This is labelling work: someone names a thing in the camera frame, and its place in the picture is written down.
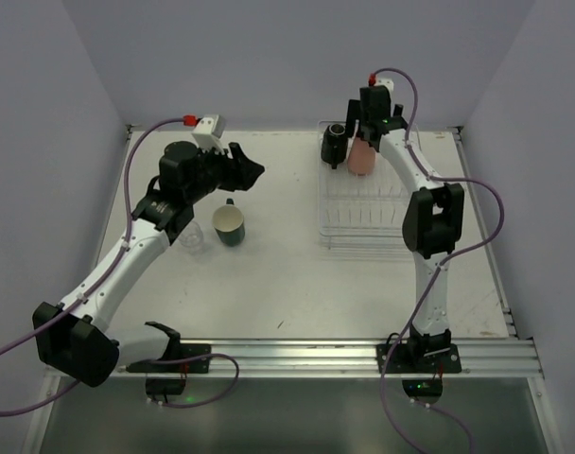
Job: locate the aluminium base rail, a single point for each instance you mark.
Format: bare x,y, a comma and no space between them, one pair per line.
492,358

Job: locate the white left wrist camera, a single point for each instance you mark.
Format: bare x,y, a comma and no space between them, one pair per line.
208,131

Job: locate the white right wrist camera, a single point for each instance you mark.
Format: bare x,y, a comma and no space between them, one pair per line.
382,80

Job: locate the clear wire dish rack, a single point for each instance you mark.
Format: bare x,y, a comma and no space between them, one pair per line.
361,211

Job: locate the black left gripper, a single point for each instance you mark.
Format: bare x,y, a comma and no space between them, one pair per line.
229,166

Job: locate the right black controller box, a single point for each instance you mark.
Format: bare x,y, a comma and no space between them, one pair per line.
425,390

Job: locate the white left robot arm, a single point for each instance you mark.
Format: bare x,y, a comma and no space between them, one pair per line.
71,335

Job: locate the black controller box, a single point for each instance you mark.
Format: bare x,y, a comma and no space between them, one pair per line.
425,390
163,388

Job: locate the teal mug white inside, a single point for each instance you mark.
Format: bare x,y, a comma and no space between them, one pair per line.
229,224

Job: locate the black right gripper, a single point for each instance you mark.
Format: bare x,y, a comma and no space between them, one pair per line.
355,121

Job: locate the pink plastic cup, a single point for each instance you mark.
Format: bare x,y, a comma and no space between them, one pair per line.
361,159

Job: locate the black metal mug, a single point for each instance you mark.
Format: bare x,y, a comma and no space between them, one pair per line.
334,145

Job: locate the clear faceted glass cup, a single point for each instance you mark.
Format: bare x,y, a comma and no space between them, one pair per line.
192,239

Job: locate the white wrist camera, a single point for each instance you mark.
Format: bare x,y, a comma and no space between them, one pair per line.
382,80
208,131

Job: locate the left black controller box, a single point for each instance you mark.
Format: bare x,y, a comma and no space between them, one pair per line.
163,388

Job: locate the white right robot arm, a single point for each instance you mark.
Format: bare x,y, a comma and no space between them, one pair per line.
431,228

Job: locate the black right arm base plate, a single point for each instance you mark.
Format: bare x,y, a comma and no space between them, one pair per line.
402,361

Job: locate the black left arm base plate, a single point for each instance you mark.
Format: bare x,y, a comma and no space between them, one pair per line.
193,357

